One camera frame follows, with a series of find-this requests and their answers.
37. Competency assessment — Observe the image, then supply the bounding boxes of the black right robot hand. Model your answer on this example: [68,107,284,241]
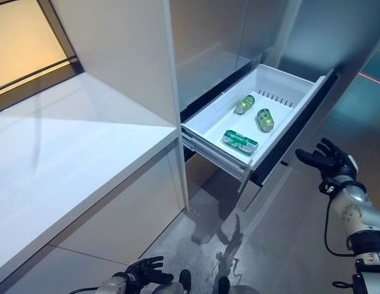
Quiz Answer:
[295,137,359,182]

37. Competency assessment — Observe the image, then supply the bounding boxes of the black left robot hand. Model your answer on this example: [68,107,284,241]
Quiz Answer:
[124,256,174,284]

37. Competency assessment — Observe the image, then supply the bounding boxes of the tall green beer can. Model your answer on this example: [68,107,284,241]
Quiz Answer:
[220,129,259,157]

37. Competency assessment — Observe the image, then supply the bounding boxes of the silver fridge drawer front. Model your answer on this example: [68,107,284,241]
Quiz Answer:
[235,69,341,212]

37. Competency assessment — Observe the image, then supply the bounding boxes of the silver fridge body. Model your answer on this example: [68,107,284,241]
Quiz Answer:
[168,0,380,172]

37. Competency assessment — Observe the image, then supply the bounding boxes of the silver black left robot leg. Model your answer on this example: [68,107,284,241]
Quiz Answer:
[145,269,192,294]

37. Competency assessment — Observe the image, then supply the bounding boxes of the silver black robot leg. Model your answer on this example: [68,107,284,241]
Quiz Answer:
[218,275,258,294]
[145,269,192,294]

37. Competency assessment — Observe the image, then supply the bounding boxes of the silver black right robot leg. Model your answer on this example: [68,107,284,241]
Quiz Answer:
[218,275,258,294]

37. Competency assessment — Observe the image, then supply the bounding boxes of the small green drink can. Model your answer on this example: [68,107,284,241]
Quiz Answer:
[254,108,275,132]
[234,94,256,115]

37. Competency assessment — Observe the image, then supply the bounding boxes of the white plastic drawer bin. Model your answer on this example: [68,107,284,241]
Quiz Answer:
[181,63,327,181]

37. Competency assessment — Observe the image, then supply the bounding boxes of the white tall side panel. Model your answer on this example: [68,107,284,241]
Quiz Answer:
[50,0,191,212]

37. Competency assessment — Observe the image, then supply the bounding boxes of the black framed lit window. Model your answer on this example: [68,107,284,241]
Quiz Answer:
[0,0,85,99]

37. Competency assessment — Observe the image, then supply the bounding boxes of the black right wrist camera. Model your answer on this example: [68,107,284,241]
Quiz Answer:
[319,180,341,195]

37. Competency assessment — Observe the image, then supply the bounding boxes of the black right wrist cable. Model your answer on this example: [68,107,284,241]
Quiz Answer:
[324,198,356,257]

